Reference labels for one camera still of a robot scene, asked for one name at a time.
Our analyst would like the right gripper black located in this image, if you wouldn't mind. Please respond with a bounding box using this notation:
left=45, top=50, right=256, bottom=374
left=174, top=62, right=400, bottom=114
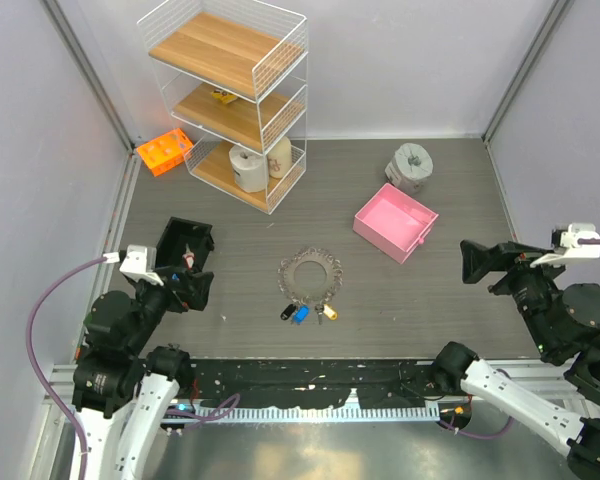
left=458, top=237, right=575, bottom=354

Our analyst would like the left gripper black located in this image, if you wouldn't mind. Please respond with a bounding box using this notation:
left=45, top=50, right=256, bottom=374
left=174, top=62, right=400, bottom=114
left=127, top=264, right=212, bottom=352

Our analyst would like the metal keyring disc with rings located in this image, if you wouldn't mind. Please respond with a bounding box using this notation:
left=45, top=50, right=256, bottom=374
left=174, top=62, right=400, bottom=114
left=277, top=247, right=343, bottom=305

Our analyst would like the black tagged key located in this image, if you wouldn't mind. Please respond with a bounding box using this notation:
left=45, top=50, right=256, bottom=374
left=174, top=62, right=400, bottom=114
left=280, top=303, right=297, bottom=321

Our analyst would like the blue tagged key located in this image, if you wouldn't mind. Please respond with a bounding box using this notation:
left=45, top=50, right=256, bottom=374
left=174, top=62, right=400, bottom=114
left=292, top=305, right=311, bottom=324

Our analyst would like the yellow tagged key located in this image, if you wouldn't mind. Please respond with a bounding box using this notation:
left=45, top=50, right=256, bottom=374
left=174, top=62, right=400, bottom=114
left=323, top=304, right=338, bottom=321

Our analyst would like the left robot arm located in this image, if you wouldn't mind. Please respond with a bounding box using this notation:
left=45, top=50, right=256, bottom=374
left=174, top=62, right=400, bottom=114
left=70, top=268, right=214, bottom=479

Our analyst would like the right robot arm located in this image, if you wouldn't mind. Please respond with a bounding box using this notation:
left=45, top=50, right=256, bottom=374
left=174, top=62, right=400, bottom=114
left=432, top=230, right=600, bottom=479

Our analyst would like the black storage bin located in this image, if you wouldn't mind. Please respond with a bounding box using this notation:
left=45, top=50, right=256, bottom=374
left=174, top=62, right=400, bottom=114
left=155, top=217, right=215, bottom=272

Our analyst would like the pink open box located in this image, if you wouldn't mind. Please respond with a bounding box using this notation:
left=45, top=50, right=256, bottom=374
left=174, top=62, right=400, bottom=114
left=353, top=183, right=439, bottom=264

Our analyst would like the grey wrapped tissue roll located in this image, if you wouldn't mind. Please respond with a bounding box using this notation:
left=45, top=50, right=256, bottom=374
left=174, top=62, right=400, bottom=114
left=385, top=143, right=433, bottom=196

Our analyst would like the white toilet paper roll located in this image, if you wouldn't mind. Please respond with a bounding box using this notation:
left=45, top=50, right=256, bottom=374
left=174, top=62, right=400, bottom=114
left=229, top=145, right=269, bottom=193

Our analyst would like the orange plastic crate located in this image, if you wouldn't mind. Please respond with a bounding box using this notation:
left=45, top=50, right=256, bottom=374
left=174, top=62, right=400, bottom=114
left=136, top=128, right=194, bottom=177

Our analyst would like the cream lotion pump bottle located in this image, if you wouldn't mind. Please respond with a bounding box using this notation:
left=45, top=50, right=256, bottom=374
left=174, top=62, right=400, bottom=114
left=267, top=136, right=293, bottom=179

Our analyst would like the yellow snack packet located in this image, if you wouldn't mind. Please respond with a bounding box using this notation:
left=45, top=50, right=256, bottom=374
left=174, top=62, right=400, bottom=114
left=211, top=89, right=239, bottom=105

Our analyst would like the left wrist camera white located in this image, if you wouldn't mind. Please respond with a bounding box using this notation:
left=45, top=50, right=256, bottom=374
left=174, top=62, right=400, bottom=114
left=103, top=245, right=164, bottom=286

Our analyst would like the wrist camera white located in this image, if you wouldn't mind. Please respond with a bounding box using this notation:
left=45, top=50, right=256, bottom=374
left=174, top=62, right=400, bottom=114
left=531, top=223, right=600, bottom=267
left=103, top=245, right=164, bottom=286

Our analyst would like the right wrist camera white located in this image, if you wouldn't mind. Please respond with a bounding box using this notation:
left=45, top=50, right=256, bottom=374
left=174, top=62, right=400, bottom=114
left=531, top=223, right=600, bottom=267

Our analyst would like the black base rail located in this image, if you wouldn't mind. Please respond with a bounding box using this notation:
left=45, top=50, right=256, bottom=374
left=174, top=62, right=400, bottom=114
left=178, top=359, right=465, bottom=410

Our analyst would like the white cable duct strip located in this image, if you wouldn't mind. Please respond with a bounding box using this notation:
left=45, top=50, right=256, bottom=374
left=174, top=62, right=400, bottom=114
left=167, top=403, right=440, bottom=424

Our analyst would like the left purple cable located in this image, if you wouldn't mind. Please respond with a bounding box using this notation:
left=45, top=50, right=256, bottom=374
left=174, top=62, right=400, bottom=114
left=25, top=254, right=121, bottom=480

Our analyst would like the white wire shelf rack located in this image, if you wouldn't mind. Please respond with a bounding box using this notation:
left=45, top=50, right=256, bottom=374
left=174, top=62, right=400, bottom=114
left=137, top=1, right=309, bottom=214

